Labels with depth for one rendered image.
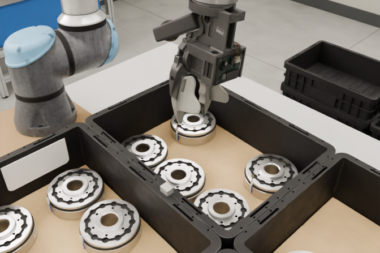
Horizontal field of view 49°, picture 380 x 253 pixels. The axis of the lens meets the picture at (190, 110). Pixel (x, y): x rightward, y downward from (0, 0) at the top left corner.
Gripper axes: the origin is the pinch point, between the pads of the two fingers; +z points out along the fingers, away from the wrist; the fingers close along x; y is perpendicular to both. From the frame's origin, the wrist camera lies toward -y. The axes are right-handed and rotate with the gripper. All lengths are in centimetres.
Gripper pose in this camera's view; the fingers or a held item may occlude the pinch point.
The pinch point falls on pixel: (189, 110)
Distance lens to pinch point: 73.5
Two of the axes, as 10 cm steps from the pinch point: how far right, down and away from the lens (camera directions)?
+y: 6.8, 4.2, -6.0
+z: -1.0, 8.6, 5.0
